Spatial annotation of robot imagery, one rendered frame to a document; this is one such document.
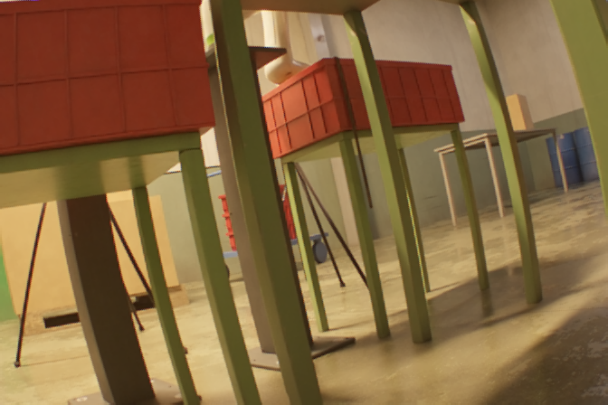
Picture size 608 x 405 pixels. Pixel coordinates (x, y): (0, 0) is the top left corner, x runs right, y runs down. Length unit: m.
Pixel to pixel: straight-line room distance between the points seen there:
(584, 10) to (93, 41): 0.60
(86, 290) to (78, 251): 0.09
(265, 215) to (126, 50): 0.32
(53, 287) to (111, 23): 2.58
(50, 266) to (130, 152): 2.53
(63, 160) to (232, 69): 0.30
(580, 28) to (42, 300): 3.08
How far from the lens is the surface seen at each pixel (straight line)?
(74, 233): 1.23
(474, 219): 1.87
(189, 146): 0.73
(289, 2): 1.30
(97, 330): 1.24
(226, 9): 0.84
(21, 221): 3.20
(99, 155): 0.69
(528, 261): 1.49
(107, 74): 0.71
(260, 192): 0.76
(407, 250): 1.34
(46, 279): 3.19
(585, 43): 0.39
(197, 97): 0.73
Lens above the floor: 0.38
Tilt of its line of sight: 5 degrees up
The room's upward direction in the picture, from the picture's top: 12 degrees counter-clockwise
